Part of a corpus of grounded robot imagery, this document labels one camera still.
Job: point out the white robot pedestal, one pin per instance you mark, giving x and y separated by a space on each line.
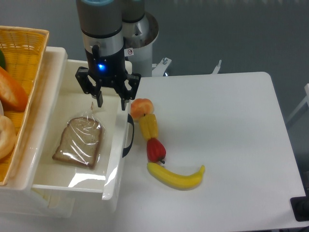
139 38

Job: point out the black drawer handle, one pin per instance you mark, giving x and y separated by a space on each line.
130 136

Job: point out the orange bread loaf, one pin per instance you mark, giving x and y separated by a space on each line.
12 93

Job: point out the open white upper drawer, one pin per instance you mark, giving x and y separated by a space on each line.
104 179

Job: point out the beige bagel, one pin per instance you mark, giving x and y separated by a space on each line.
7 136

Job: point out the black device at edge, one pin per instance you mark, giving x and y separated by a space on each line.
300 207

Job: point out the yellow corn toy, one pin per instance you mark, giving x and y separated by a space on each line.
148 126

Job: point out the yellow wicker basket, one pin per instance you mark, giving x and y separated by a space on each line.
23 50

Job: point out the white frame at right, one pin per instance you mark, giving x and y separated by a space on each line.
300 109

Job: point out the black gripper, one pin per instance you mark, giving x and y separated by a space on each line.
107 71

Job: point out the brown toast slice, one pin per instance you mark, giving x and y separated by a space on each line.
81 140

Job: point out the green vegetable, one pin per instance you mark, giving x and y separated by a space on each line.
2 60

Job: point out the white drawer cabinet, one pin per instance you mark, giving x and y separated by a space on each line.
19 196

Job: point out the yellow banana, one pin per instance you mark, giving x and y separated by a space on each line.
173 180

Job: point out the orange peach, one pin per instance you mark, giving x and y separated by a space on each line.
141 107

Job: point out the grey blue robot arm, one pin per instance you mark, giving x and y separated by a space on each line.
101 23

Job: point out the red wax apple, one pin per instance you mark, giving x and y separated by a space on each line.
156 152

